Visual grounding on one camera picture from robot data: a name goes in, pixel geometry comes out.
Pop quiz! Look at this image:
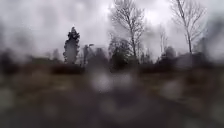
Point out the tall bare tree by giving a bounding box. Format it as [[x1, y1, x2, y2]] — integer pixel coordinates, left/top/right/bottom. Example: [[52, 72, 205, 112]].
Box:
[[109, 0, 147, 61]]

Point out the row of trees and bushes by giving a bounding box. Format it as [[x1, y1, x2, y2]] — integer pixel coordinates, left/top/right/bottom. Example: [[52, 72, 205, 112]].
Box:
[[0, 33, 224, 77]]

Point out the dark conifer tree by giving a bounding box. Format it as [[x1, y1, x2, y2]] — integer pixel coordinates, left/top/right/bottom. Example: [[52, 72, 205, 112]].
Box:
[[62, 26, 81, 65]]

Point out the dark asphalt path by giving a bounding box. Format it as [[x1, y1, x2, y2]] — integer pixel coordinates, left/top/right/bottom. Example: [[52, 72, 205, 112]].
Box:
[[0, 78, 224, 128]]

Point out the brownish grass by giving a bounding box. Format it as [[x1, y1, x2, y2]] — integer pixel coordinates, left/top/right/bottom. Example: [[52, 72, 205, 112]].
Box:
[[0, 64, 98, 108], [136, 66, 224, 116]]

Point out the thin bare tree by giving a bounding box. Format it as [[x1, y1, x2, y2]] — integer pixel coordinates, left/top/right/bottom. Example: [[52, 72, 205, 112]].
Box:
[[170, 0, 207, 56]]

